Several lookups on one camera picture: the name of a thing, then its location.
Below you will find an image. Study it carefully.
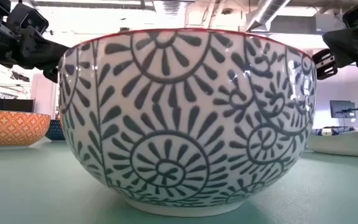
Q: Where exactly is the dark blue bowl yellow inside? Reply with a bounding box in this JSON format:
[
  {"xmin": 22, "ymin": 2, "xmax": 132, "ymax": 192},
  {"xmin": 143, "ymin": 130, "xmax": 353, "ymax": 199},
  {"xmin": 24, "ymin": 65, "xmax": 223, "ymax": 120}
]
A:
[{"xmin": 44, "ymin": 119, "xmax": 67, "ymax": 141}]

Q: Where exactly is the orange bowl with blue inside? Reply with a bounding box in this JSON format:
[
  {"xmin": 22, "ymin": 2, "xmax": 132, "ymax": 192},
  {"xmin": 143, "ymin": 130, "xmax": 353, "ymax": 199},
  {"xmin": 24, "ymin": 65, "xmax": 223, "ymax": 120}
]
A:
[{"xmin": 0, "ymin": 108, "xmax": 52, "ymax": 147}]

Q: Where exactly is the wide blue and white bowl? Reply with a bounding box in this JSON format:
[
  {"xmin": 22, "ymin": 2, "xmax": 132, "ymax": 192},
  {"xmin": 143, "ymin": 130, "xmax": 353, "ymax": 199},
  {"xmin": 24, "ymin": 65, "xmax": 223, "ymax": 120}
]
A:
[{"xmin": 306, "ymin": 126, "xmax": 358, "ymax": 158}]

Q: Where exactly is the white bowl grey leaf pattern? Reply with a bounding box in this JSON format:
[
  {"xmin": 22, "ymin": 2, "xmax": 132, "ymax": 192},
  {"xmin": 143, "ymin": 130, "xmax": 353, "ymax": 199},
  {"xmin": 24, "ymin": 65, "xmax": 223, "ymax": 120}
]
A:
[{"xmin": 57, "ymin": 27, "xmax": 318, "ymax": 218}]

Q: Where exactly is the white room panel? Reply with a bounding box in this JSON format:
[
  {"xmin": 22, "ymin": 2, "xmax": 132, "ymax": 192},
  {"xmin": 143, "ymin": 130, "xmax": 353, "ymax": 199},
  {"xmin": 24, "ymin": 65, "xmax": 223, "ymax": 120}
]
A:
[{"xmin": 30, "ymin": 73, "xmax": 58, "ymax": 121}]

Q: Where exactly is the black computer monitor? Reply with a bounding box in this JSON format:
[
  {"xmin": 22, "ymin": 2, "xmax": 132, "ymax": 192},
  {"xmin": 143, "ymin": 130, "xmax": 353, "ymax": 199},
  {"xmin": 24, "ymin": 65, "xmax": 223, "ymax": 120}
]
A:
[{"xmin": 329, "ymin": 100, "xmax": 357, "ymax": 119}]

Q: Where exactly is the black low cabinet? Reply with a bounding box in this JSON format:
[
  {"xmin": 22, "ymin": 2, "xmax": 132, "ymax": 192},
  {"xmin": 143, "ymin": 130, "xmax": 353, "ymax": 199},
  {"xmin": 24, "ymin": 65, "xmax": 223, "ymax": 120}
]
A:
[{"xmin": 0, "ymin": 98, "xmax": 36, "ymax": 113}]

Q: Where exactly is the green table mat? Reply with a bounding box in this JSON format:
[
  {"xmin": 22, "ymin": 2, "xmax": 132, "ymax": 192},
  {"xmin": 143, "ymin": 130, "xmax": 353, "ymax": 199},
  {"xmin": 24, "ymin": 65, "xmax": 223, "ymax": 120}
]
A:
[{"xmin": 0, "ymin": 138, "xmax": 358, "ymax": 224}]

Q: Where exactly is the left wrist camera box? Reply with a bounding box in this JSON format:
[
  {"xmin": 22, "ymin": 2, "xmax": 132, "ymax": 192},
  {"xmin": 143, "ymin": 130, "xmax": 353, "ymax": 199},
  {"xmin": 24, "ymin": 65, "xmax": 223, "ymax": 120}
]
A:
[{"xmin": 6, "ymin": 2, "xmax": 50, "ymax": 35}]

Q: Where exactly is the silver ventilation duct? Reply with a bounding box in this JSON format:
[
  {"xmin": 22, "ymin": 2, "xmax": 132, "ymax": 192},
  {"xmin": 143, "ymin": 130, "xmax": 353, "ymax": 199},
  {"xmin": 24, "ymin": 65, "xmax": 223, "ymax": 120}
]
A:
[{"xmin": 246, "ymin": 0, "xmax": 291, "ymax": 32}]

